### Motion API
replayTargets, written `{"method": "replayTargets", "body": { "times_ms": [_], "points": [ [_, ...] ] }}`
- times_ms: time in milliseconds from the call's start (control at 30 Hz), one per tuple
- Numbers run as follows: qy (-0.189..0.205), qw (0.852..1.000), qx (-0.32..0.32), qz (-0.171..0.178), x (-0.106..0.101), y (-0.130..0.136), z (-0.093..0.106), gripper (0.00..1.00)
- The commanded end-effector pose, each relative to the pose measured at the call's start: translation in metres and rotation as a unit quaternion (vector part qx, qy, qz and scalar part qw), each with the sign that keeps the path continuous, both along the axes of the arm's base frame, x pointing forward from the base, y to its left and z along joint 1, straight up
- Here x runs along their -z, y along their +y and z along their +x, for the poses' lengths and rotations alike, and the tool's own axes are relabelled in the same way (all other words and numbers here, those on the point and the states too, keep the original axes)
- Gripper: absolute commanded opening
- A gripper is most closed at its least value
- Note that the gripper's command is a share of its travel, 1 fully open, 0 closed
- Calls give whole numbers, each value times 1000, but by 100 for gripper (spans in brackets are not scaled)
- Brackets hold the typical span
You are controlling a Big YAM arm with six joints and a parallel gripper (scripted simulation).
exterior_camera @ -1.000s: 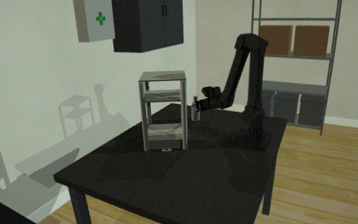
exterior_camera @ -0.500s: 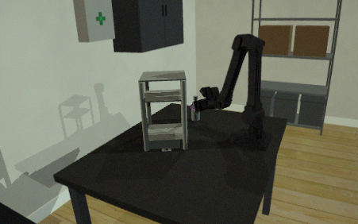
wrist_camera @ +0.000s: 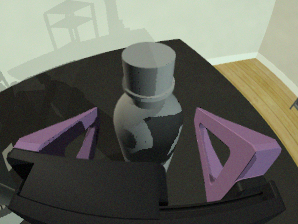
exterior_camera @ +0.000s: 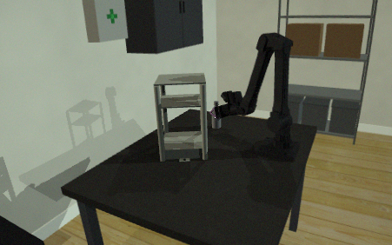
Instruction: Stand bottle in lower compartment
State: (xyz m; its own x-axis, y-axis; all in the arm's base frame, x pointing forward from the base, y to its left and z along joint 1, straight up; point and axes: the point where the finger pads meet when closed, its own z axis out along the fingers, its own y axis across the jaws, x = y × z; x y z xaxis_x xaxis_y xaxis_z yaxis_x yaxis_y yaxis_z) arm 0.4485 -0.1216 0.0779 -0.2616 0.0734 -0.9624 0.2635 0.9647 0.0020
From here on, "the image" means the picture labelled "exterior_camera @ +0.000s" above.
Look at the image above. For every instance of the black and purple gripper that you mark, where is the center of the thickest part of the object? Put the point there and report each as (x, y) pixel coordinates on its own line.
(222, 113)

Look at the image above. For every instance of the grey bottle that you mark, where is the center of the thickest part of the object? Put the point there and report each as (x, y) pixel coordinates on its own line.
(216, 123)

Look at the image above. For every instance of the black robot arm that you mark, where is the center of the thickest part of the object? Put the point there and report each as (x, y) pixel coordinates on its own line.
(280, 119)

